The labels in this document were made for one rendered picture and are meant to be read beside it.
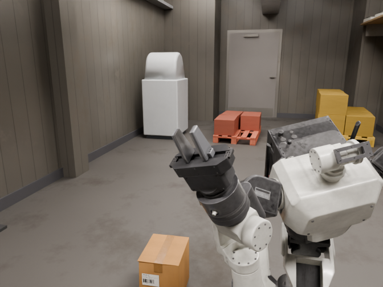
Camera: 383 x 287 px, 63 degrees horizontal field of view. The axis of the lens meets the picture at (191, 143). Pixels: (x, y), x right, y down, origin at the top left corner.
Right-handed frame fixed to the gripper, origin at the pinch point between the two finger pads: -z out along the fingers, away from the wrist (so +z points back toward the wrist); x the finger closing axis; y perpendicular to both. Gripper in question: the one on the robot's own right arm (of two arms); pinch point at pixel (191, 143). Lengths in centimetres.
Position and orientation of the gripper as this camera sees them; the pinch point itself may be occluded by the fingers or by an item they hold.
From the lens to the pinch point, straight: 55.0
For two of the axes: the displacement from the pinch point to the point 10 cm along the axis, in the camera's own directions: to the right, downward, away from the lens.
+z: 4.4, 7.5, 4.9
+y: -3.5, 6.5, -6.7
